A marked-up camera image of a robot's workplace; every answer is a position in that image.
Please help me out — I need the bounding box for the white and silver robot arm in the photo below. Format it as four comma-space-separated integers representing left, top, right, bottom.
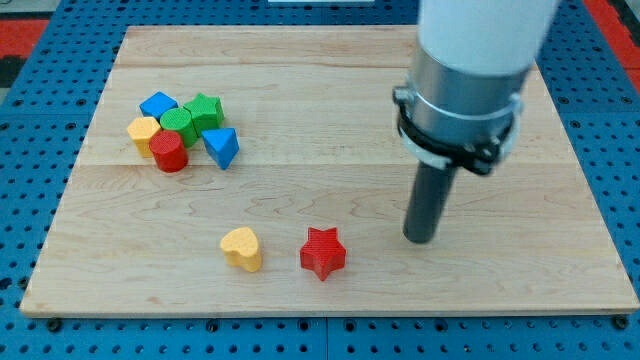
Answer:
393, 0, 559, 175

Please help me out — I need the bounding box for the blue triangle block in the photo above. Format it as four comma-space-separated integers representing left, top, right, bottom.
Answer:
202, 128, 239, 170

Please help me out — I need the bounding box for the red star block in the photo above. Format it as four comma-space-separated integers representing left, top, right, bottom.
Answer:
299, 227, 347, 281

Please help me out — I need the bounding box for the light wooden board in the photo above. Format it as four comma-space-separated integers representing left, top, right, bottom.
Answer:
20, 26, 639, 318

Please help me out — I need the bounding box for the yellow heart block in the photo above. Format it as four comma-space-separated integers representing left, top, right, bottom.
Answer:
220, 227, 262, 272

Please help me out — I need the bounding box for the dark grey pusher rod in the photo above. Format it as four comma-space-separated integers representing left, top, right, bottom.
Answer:
403, 163, 457, 244

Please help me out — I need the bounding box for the green star block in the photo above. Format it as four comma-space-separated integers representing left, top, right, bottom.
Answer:
183, 93, 225, 137

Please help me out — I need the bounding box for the red cylinder block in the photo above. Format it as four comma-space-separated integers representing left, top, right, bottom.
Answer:
149, 130, 189, 173

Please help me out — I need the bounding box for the green cylinder block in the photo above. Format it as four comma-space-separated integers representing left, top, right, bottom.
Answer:
160, 108, 198, 148

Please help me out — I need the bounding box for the blue cube block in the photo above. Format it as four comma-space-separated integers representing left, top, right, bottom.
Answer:
139, 91, 178, 120

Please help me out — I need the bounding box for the yellow hexagon block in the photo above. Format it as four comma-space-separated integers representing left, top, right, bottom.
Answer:
126, 116, 161, 158

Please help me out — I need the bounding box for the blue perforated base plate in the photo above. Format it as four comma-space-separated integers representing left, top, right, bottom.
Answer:
1, 0, 639, 359

